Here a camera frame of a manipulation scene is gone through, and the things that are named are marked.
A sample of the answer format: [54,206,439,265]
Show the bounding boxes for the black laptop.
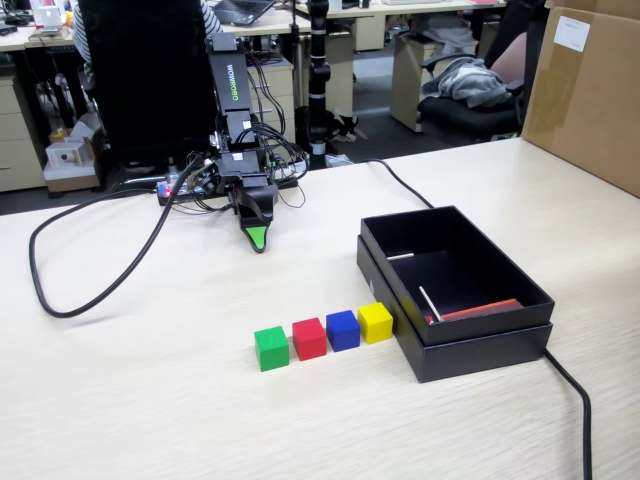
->
[208,0,278,27]

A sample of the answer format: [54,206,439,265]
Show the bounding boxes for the person in striped shirt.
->
[71,0,224,87]

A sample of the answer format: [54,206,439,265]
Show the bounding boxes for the large brown cardboard box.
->
[520,0,640,199]

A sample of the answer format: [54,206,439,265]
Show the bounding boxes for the controller board with red LED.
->
[155,177,239,209]

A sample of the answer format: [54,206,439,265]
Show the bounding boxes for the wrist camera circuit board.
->
[187,159,224,197]

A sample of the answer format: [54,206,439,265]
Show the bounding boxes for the black armrest office chair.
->
[416,29,531,140]

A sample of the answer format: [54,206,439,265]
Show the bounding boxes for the long white stick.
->
[417,285,444,324]

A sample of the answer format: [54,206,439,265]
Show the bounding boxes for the black white shoes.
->
[327,109,369,142]

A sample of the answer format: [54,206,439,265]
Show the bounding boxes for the beige drawer cabinet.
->
[0,74,49,194]
[389,34,452,133]
[244,52,297,151]

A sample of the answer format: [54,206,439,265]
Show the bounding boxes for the blue wooden cube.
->
[325,309,362,353]

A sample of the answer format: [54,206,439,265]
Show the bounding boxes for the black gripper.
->
[218,171,279,254]

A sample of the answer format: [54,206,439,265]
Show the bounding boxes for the green wooden cube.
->
[253,325,291,373]

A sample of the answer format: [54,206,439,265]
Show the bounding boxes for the white open carton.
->
[43,138,99,194]

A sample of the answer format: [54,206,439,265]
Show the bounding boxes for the grey hooded sweater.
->
[422,55,514,109]

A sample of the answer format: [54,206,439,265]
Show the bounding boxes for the yellow wooden cube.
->
[357,301,394,345]

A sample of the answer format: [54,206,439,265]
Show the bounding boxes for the red wooden cube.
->
[291,317,328,362]

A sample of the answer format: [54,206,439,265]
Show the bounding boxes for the black open box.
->
[355,234,554,385]

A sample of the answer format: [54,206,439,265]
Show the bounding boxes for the black vertical pole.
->
[305,0,334,157]

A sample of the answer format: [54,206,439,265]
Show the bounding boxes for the smooth black power cable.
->
[364,157,595,480]

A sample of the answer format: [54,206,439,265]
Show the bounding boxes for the black mesh office chair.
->
[77,0,220,190]

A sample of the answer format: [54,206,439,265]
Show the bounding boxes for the black cardboard box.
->
[359,204,557,346]

